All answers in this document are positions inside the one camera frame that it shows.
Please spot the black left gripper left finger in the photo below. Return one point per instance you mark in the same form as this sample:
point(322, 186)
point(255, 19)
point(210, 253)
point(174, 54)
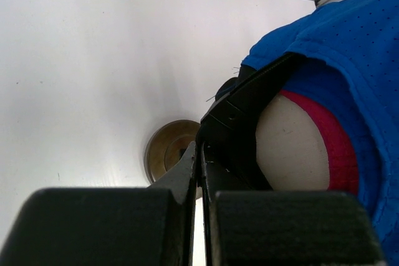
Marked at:
point(108, 226)

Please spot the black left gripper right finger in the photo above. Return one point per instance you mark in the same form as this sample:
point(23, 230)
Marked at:
point(246, 227)

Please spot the cream mannequin head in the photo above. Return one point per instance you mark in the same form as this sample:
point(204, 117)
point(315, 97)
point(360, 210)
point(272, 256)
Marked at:
point(290, 150)

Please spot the brown wooden round stand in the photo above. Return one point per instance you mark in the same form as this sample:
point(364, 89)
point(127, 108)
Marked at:
point(167, 146)

